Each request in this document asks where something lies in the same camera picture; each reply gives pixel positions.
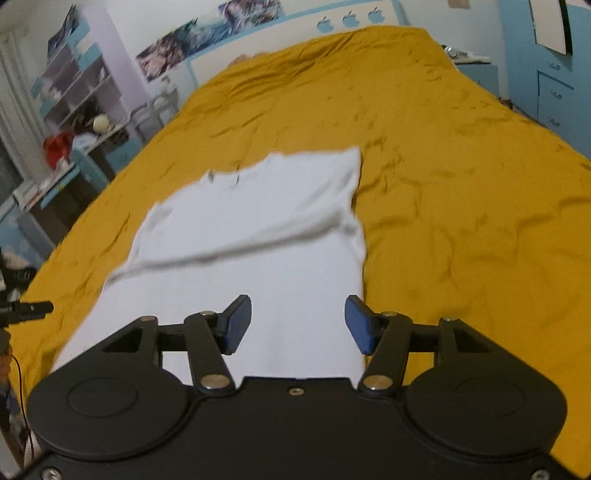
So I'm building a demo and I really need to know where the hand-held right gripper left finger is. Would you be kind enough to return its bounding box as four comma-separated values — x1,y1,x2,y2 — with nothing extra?
102,294,253,398

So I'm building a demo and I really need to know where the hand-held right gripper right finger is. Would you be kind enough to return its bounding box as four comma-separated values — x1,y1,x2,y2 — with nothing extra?
344,294,493,398

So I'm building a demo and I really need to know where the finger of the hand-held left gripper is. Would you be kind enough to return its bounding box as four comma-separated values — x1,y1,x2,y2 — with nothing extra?
0,301,55,323

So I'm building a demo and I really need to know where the white printed t-shirt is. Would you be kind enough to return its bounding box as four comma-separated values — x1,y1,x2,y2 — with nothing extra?
51,147,368,387

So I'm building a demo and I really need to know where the pile of black clothes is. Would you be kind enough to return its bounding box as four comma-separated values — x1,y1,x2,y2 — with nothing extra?
0,248,37,298

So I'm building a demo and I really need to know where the blue cluttered desk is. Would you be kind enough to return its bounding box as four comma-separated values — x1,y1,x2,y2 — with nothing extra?
0,122,145,241

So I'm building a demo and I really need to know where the red bag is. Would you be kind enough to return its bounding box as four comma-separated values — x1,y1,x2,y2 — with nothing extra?
43,132,75,170

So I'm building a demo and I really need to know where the bed with yellow sheet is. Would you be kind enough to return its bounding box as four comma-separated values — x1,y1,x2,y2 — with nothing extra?
9,25,591,480

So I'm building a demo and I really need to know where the white curtain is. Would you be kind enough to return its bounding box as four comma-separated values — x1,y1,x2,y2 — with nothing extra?
0,32,47,155

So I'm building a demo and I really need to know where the grey chair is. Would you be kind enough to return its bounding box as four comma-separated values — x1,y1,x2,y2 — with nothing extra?
130,85,181,140

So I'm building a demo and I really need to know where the white cubby shelf unit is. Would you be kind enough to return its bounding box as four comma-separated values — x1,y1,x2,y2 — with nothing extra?
31,8,139,136

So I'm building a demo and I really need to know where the blue nightstand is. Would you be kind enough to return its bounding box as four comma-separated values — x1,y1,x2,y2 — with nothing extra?
442,44,500,99

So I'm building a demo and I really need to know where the white headboard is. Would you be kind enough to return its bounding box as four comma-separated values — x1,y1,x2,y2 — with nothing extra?
187,0,408,89

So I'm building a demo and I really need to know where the blue wardrobe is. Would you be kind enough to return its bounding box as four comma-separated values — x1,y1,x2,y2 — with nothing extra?
498,0,591,160

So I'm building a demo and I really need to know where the thin black cable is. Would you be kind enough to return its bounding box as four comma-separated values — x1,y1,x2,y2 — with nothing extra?
8,353,27,435

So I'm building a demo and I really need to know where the long wall poster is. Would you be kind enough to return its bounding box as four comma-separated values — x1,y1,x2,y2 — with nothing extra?
136,0,283,83

